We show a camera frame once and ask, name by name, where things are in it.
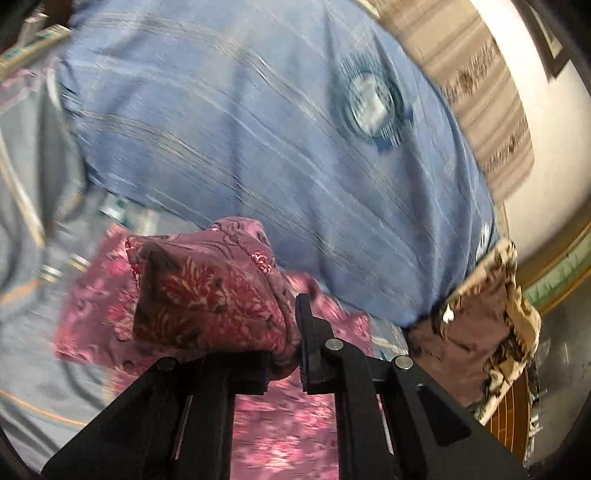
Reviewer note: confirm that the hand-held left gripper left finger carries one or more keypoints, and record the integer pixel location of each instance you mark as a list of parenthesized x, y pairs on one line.
[(207, 378)]

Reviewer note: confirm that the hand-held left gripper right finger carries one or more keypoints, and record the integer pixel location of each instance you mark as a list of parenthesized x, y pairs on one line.
[(314, 355)]

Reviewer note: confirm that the pink floral pants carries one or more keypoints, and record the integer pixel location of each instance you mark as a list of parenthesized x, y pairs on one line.
[(207, 295)]

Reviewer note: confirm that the brown cloth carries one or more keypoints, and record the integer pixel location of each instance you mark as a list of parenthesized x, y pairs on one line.
[(461, 341)]

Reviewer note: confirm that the beige floral blanket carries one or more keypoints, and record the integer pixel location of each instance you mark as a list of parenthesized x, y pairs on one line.
[(517, 314)]

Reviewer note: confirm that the blue plaid pillow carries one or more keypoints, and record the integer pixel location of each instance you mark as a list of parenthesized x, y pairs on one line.
[(254, 138)]

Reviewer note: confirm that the grey patterned bed sheet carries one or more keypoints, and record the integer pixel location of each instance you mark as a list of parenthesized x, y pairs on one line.
[(27, 230)]

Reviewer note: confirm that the beige striped pillow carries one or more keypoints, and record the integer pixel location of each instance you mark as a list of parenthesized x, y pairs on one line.
[(485, 92)]

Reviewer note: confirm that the white power strip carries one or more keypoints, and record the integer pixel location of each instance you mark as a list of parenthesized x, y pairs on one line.
[(32, 50)]

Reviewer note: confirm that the wooden bed frame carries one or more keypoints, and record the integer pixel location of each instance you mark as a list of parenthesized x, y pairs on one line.
[(554, 277)]

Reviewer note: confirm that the dark picture frame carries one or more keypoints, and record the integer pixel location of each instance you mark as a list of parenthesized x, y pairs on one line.
[(554, 60)]

